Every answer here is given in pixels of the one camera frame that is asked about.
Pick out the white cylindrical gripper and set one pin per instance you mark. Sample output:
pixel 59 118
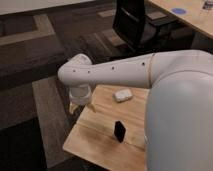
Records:
pixel 80 95

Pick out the black eraser with label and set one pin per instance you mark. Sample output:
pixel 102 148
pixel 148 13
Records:
pixel 119 131

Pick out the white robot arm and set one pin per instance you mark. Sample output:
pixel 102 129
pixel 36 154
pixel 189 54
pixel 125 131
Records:
pixel 179 109

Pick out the small white box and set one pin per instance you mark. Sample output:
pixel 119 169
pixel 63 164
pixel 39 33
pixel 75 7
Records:
pixel 123 95

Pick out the black office chair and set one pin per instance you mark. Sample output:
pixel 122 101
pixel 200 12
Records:
pixel 141 26

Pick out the blue round disc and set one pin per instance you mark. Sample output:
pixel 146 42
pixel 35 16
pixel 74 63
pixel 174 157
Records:
pixel 178 10

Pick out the light wooden desk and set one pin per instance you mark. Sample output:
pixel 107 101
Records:
pixel 195 17

